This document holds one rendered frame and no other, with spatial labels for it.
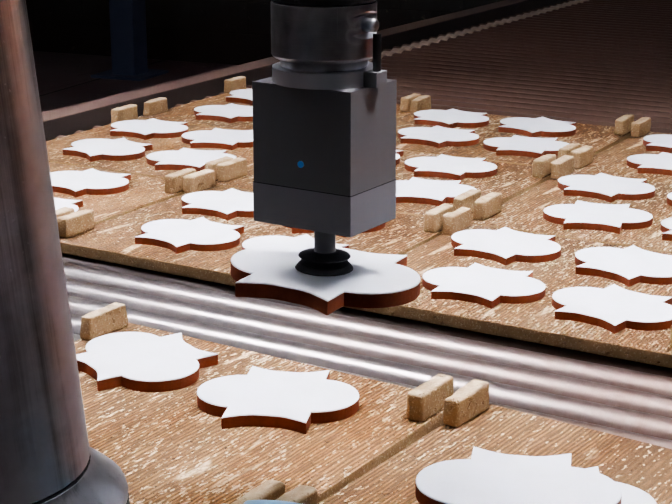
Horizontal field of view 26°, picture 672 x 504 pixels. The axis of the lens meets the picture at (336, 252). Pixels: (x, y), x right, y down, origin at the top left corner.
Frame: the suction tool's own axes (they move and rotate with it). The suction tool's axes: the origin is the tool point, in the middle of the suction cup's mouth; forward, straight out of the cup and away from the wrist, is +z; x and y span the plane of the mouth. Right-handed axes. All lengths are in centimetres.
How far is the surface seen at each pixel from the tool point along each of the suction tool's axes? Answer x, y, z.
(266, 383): -16.2, 17.1, 17.1
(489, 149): -122, 48, 18
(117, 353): -14.8, 34.0, 17.1
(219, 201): -69, 62, 17
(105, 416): -4.2, 26.3, 18.3
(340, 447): -9.9, 4.9, 18.3
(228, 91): -141, 115, 18
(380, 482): -5.8, -1.5, 18.3
